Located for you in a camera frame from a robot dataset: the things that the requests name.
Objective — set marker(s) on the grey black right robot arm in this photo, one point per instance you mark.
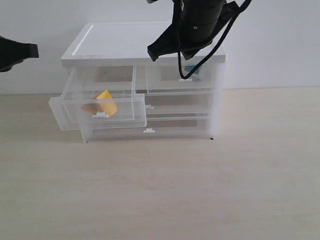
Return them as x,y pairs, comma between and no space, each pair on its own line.
229,10

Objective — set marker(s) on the white plastic drawer cabinet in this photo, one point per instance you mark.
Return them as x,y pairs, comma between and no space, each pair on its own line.
125,44

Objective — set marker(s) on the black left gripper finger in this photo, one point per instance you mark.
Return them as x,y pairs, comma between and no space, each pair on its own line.
13,53

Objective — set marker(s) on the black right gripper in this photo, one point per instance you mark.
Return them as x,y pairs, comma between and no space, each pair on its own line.
197,21

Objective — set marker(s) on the yellow cheese wedge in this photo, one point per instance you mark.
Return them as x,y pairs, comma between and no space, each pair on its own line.
106,109

